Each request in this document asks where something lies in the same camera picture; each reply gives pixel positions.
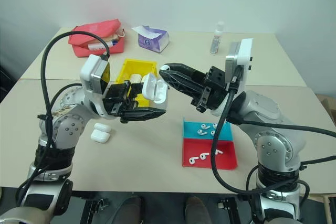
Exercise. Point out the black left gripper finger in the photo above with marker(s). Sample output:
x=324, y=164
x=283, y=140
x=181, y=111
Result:
x=136, y=89
x=144, y=113

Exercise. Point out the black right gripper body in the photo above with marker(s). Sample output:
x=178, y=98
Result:
x=214, y=91

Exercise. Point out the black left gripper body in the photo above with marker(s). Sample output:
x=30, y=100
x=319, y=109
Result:
x=118, y=99

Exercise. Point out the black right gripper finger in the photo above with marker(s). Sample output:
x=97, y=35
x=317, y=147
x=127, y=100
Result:
x=183, y=69
x=183, y=85

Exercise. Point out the white earbud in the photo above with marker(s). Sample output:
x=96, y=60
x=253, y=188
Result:
x=193, y=160
x=215, y=126
x=165, y=68
x=213, y=132
x=203, y=156
x=204, y=126
x=200, y=132
x=219, y=151

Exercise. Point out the white earbuds case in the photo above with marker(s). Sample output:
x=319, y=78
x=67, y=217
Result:
x=99, y=137
x=102, y=127
x=157, y=90
x=135, y=78

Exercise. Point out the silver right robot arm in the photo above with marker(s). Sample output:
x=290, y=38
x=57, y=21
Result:
x=273, y=140

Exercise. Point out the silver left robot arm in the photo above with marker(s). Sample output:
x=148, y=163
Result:
x=65, y=129

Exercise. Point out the closed white earbuds case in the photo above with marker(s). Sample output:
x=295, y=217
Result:
x=102, y=127
x=135, y=78
x=99, y=137

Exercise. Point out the yellow plastic bin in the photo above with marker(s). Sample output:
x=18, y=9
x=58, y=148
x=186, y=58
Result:
x=136, y=65

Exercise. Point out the purple tissue pack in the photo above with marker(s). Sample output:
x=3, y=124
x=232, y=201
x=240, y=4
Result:
x=152, y=41

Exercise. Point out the clear plastic bottle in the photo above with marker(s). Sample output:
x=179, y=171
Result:
x=215, y=41

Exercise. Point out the blue plastic tray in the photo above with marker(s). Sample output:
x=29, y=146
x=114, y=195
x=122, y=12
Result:
x=225, y=132

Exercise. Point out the white tube with red print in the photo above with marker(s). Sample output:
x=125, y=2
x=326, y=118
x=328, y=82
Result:
x=102, y=45

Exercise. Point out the red plastic tray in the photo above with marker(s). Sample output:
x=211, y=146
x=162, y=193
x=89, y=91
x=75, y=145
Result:
x=228, y=158

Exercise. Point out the red fabric pouch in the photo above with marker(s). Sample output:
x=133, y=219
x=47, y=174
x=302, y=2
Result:
x=94, y=28

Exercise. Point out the dark chair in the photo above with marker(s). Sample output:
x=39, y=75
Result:
x=6, y=82

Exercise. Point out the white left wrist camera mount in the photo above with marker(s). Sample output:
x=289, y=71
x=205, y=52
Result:
x=90, y=70

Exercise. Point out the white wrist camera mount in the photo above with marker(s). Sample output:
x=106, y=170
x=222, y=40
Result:
x=244, y=51
x=90, y=70

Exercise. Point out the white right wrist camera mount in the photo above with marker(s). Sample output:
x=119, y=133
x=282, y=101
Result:
x=244, y=51

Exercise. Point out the black table frame bracket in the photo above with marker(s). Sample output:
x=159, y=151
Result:
x=231, y=211
x=92, y=211

